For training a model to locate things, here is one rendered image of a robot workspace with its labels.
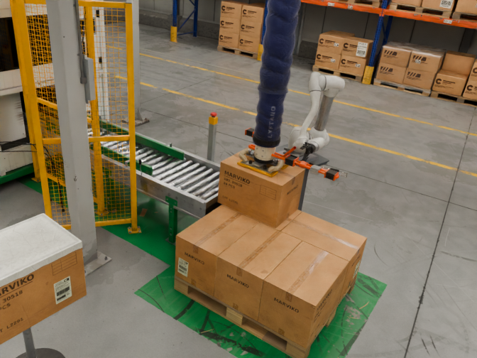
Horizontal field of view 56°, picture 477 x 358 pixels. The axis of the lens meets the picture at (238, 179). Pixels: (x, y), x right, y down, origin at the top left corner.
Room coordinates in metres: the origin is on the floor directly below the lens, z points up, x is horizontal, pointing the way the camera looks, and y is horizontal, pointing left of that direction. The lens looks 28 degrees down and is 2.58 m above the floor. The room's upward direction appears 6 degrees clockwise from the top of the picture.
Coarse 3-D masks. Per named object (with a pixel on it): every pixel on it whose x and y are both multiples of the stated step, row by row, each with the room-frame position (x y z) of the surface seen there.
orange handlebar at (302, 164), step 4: (252, 144) 3.45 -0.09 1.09; (252, 148) 3.39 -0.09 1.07; (276, 156) 3.27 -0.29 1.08; (280, 156) 3.26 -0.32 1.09; (284, 160) 3.23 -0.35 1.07; (296, 164) 3.18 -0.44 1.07; (300, 164) 3.16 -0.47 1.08; (304, 164) 3.15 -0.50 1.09; (308, 164) 3.17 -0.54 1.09; (308, 168) 3.12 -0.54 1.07; (320, 172) 3.07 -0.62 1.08; (324, 172) 3.06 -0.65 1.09; (336, 176) 3.01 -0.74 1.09
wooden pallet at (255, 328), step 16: (176, 288) 2.79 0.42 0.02; (192, 288) 2.79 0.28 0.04; (352, 288) 2.99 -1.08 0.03; (208, 304) 2.64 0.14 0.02; (224, 304) 2.54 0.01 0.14; (240, 320) 2.46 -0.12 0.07; (256, 336) 2.38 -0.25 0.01; (272, 336) 2.38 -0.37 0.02; (288, 352) 2.24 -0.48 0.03; (304, 352) 2.19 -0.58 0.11
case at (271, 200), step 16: (224, 160) 3.39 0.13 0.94; (240, 160) 3.42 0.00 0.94; (224, 176) 3.32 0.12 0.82; (240, 176) 3.24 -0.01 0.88; (256, 176) 3.16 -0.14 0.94; (288, 176) 3.21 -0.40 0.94; (224, 192) 3.32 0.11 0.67; (240, 192) 3.23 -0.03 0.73; (256, 192) 3.15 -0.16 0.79; (272, 192) 3.08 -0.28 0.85; (288, 192) 3.15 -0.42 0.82; (240, 208) 3.22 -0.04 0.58; (256, 208) 3.14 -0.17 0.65; (272, 208) 3.07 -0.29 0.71; (288, 208) 3.20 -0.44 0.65; (272, 224) 3.06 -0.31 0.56
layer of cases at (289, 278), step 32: (192, 224) 2.97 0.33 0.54; (224, 224) 3.01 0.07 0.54; (256, 224) 3.06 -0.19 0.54; (288, 224) 3.11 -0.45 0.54; (320, 224) 3.16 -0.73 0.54; (192, 256) 2.72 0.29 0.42; (224, 256) 2.60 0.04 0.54; (256, 256) 2.64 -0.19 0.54; (288, 256) 2.68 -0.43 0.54; (320, 256) 2.72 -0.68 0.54; (352, 256) 2.76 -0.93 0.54; (224, 288) 2.55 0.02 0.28; (256, 288) 2.41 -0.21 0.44; (288, 288) 2.33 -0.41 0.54; (320, 288) 2.36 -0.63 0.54; (256, 320) 2.40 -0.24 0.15; (288, 320) 2.27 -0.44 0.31; (320, 320) 2.35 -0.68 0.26
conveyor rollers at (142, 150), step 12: (108, 132) 4.65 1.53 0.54; (120, 144) 4.34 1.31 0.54; (144, 156) 4.14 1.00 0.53; (156, 156) 4.16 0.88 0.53; (168, 156) 4.19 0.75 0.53; (156, 168) 3.91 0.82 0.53; (168, 168) 3.93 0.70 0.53; (180, 168) 3.95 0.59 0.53; (192, 168) 3.97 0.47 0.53; (204, 168) 3.99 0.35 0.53; (168, 180) 3.66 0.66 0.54; (180, 180) 3.68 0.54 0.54; (192, 180) 3.70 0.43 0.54; (204, 180) 3.72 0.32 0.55; (216, 180) 3.74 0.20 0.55; (216, 192) 3.57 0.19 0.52
